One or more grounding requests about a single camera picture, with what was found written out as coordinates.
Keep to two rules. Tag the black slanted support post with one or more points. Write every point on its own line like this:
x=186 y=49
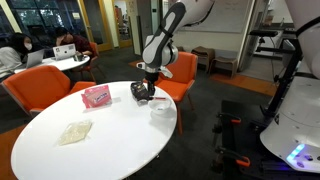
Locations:
x=285 y=80

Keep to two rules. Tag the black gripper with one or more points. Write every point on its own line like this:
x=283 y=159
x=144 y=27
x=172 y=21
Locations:
x=151 y=77

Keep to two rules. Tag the person in dark red shirt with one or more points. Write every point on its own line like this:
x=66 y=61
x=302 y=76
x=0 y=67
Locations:
x=80 y=43

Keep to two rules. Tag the silver laptop with stickers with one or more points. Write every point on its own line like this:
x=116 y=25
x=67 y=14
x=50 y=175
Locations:
x=64 y=51

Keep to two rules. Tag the yellow framed glass door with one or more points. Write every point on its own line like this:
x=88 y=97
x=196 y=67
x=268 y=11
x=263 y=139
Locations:
x=96 y=20

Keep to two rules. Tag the white bowl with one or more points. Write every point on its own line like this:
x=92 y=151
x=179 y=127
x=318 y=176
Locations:
x=160 y=107

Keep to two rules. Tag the black snack packet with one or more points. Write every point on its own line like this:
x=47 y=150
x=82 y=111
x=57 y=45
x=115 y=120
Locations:
x=139 y=91

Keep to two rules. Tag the orange chair with wooden legs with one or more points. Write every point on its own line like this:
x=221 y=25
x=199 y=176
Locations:
x=183 y=75

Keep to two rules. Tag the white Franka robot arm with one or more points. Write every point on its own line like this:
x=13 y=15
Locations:
x=160 y=46

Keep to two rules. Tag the black equipment stand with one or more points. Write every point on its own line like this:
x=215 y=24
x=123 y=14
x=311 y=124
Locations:
x=264 y=33

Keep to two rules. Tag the black mug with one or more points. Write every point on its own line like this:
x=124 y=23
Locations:
x=78 y=57

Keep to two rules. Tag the clear plastic bag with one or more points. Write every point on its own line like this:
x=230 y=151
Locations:
x=75 y=132

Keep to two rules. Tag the black and orange clamp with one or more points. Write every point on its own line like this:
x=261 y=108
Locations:
x=236 y=159
x=230 y=118

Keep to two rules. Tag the small orange chair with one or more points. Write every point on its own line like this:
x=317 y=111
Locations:
x=93 y=50

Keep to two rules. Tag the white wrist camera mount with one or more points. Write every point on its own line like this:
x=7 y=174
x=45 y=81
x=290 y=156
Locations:
x=165 y=71

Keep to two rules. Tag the large orange armchair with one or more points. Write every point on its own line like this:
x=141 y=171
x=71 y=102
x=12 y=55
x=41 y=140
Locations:
x=36 y=86

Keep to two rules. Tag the wall whiteboard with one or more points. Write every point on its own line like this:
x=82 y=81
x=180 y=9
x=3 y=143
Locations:
x=230 y=16

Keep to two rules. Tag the round white side table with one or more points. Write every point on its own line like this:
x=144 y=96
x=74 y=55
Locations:
x=63 y=63

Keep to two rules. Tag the pink snack packet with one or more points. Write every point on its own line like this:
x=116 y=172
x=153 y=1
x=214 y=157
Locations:
x=96 y=96

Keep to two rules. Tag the plain silver laptop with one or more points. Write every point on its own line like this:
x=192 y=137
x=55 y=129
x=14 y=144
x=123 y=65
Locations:
x=35 y=59

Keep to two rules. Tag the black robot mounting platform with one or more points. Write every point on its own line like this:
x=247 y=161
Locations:
x=233 y=140

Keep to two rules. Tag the wooden stool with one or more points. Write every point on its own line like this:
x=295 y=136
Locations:
x=224 y=62
x=203 y=53

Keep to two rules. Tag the person wearing face mask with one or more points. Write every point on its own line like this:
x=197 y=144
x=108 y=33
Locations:
x=10 y=56

